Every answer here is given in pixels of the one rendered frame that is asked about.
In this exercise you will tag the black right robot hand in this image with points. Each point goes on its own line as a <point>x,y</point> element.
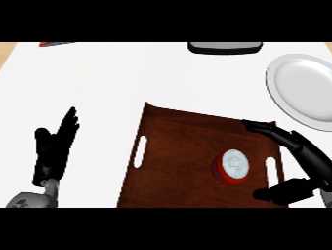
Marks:
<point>312,162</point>

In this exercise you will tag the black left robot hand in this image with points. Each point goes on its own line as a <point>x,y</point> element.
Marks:
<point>53,153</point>

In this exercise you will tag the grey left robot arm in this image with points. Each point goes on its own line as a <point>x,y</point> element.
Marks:
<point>35,197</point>

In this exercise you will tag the red can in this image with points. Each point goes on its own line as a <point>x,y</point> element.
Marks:
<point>231,166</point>

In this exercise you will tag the white plate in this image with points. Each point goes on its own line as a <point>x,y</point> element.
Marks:
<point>309,91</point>

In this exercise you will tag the brown wooden tray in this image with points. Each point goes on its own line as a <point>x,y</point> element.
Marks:
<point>197,159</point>

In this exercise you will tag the red flat object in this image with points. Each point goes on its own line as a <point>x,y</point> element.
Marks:
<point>53,43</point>

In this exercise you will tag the dark grey appliance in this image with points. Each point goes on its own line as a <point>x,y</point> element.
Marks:
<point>224,47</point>

